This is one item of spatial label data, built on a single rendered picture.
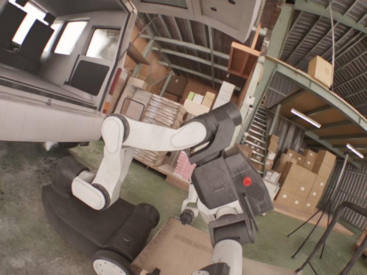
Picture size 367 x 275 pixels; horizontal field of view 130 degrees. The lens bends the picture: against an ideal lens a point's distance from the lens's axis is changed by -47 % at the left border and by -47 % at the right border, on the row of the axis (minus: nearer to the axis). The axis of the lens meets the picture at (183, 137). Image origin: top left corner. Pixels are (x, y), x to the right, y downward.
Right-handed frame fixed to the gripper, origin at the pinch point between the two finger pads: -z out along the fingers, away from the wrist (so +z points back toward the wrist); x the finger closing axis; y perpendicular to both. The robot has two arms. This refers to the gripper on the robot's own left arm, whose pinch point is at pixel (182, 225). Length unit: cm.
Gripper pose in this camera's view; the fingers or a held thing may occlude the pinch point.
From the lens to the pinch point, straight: 101.3
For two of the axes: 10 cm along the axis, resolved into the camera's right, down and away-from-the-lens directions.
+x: -3.9, 9.2, 0.5
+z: 2.2, 0.5, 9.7
